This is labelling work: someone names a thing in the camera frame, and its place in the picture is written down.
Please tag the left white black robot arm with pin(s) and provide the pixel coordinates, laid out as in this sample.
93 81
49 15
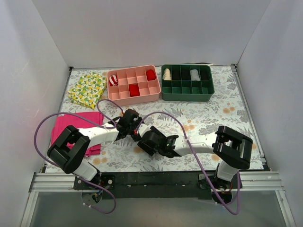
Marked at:
69 149

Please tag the red white striped rolled sock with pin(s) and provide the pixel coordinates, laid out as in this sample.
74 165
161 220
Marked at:
113 80

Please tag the red rolled cloth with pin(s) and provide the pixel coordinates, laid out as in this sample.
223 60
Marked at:
134 90
150 74

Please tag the red rolled cloth back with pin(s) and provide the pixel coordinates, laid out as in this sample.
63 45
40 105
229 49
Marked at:
150 74

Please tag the lemon print folded cloth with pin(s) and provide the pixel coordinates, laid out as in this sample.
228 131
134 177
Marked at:
88 90

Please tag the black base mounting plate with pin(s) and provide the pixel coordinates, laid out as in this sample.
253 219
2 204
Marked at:
130 185

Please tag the magenta folded cloth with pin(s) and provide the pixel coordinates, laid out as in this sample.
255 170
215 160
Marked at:
63 121

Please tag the aluminium frame rail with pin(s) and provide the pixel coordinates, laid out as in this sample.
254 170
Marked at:
60 182

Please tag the grey rolled cloth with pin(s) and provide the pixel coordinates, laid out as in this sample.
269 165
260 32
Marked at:
194 75

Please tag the green divided organizer box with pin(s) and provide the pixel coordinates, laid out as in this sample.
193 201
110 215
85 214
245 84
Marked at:
186 89

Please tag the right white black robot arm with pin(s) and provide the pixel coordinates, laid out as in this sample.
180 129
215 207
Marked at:
232 147

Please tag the red rolled cloth front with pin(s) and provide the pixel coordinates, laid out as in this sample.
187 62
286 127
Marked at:
134 90

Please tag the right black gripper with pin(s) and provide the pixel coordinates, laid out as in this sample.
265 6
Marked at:
147 144

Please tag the black rolled cloth left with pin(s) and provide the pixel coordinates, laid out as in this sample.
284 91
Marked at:
176 75

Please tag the pink divided organizer box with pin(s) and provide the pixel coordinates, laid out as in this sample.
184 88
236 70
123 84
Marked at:
149 90

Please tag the cream rolled cloth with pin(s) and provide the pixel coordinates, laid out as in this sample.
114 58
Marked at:
167 75

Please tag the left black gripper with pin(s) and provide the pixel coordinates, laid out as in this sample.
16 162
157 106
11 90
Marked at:
133 117

